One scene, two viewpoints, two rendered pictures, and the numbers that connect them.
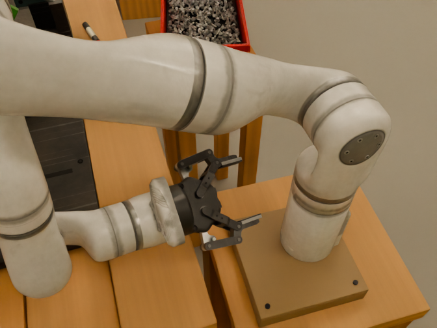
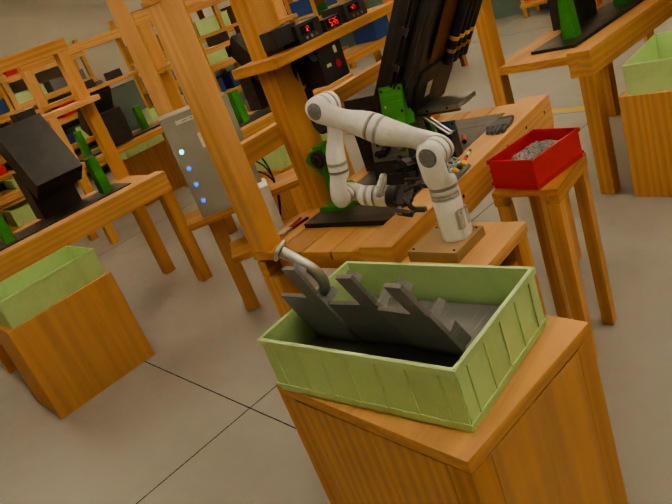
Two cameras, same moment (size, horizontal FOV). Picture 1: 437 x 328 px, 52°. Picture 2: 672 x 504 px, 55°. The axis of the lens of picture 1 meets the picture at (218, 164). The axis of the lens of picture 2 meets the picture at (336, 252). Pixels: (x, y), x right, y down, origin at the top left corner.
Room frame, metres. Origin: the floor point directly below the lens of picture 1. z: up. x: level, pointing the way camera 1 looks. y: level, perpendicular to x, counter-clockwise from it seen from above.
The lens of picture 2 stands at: (-0.83, -1.64, 1.74)
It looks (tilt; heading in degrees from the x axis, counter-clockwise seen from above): 22 degrees down; 62
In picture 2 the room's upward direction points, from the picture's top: 21 degrees counter-clockwise
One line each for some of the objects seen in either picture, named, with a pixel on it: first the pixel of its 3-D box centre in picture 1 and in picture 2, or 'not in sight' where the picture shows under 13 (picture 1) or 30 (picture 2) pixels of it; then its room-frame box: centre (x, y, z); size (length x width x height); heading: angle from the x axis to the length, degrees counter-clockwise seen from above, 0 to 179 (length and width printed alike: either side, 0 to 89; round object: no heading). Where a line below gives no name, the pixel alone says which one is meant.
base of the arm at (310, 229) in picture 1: (315, 210); (450, 211); (0.38, -0.15, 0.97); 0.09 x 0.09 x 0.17; 22
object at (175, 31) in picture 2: not in sight; (326, 74); (0.75, 0.85, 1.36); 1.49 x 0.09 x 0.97; 18
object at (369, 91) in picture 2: not in sight; (388, 122); (0.90, 0.73, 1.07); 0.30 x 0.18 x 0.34; 18
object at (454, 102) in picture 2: not in sight; (426, 107); (0.94, 0.49, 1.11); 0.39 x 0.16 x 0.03; 108
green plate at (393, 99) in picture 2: not in sight; (397, 109); (0.79, 0.48, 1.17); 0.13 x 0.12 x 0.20; 18
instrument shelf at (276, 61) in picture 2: not in sight; (321, 37); (0.76, 0.81, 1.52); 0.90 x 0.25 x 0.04; 18
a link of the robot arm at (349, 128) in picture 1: (337, 144); (437, 164); (0.38, -0.15, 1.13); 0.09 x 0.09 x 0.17; 19
